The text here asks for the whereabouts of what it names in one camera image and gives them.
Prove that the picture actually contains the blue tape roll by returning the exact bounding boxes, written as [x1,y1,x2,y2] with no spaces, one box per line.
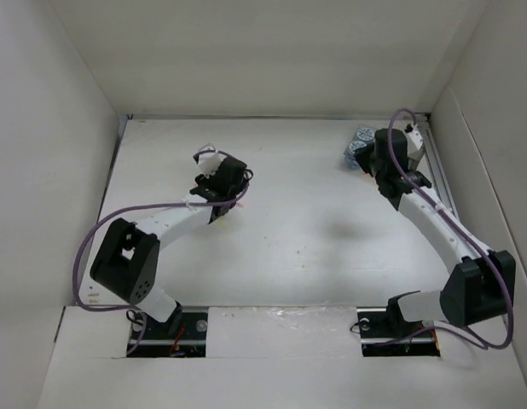
[344,140,368,160]
[355,125,375,142]

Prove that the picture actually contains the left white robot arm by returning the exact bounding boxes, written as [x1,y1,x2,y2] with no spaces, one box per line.
[90,146,253,338]

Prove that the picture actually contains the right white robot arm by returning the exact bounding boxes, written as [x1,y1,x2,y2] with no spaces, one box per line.
[356,127,516,336]

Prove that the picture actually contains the clear plastic container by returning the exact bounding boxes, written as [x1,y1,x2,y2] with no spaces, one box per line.
[344,124,376,170]

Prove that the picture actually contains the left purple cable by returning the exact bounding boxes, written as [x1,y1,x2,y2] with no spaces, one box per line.
[71,148,254,359]

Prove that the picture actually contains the purple cable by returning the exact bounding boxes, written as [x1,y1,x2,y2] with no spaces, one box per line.
[386,108,515,351]
[71,148,254,359]

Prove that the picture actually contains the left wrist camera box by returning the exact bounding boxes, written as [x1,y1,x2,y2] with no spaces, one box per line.
[193,144,223,178]

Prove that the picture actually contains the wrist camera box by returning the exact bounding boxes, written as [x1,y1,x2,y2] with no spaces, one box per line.
[193,144,223,178]
[404,124,425,170]

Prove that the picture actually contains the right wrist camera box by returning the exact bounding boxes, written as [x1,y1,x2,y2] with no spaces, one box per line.
[404,124,425,170]

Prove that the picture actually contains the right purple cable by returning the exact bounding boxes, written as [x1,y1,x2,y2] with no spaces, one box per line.
[386,108,515,351]

